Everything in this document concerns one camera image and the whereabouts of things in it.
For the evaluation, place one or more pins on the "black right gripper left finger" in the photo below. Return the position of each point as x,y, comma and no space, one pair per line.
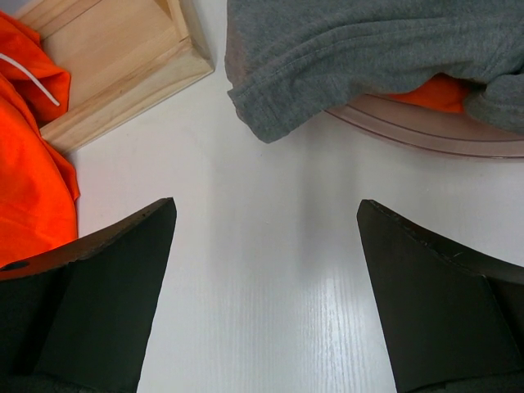
78,318

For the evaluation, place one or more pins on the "pink translucent plastic basin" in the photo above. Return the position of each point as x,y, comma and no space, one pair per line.
434,131

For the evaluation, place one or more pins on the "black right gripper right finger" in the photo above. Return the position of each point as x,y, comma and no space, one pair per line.
452,317

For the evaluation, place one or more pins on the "orange shorts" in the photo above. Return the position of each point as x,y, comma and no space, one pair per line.
440,93
38,185

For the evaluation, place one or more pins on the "grey shorts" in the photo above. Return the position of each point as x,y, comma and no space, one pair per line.
289,60

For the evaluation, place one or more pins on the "wooden clothes rack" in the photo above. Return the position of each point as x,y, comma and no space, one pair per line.
123,56

